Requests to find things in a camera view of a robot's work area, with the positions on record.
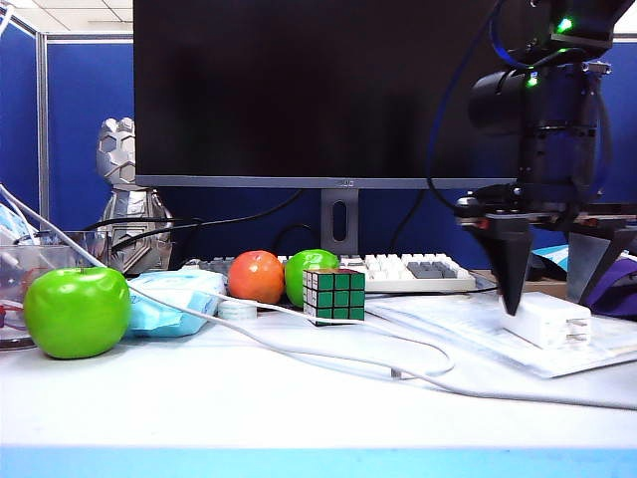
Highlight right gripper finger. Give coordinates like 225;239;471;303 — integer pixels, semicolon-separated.
478;217;533;318
566;228;637;305

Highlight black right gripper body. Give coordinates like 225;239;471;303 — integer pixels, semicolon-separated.
455;123;637;235

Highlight white charging base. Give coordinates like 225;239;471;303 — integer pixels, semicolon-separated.
499;291;593;351

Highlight white Type-C charging cable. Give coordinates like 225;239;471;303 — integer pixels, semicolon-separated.
213;290;457;380

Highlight teal white packet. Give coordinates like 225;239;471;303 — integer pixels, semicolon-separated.
530;243;569;274

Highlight brown cardboard box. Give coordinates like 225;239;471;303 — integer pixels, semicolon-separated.
470;271;568;300

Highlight white and grey keyboard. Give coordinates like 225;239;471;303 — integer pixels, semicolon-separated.
182;252;477;294

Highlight Rubik's cube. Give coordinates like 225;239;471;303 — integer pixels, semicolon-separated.
302;267;367;328

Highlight grey monitor stand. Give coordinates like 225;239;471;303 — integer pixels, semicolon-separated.
319;187;360;258

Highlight small green apple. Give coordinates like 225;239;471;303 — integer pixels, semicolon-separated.
284;248;340;309

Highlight orange red apple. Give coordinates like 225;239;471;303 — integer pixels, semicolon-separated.
227;250;286;305

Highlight black AOC computer monitor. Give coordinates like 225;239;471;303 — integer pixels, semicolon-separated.
132;0;548;190

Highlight small white tape roll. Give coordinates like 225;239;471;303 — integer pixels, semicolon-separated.
217;300;259;321

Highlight light blue tissue pack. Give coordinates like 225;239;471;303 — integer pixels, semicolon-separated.
124;270;228;339

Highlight silver faceted figurine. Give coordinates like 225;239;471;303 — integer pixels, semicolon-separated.
95;117;174;275

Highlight large green apple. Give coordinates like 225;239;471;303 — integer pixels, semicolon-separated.
23;266;131;359

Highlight blue cubicle partition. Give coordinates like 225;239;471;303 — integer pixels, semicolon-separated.
0;9;40;220
45;32;637;273

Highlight clear plastic container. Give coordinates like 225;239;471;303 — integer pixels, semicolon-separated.
0;231;110;350

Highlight white bag purple straps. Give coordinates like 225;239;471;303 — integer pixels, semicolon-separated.
584;258;637;320

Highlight black monitor cable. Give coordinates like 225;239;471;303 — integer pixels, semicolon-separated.
389;189;426;244
81;189;305;249

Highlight thick white cable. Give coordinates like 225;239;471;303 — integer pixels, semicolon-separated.
0;182;637;412

